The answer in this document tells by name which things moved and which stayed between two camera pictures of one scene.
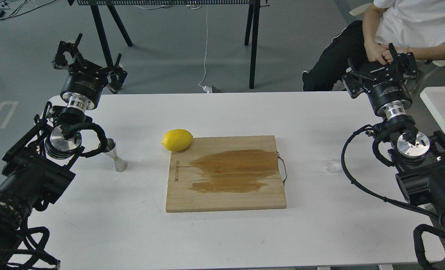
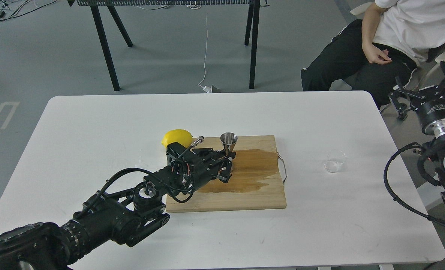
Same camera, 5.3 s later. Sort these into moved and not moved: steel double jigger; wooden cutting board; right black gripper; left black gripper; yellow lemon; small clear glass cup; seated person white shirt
Moved: right black gripper; left black gripper; steel double jigger; small clear glass cup
Not moved: wooden cutting board; yellow lemon; seated person white shirt
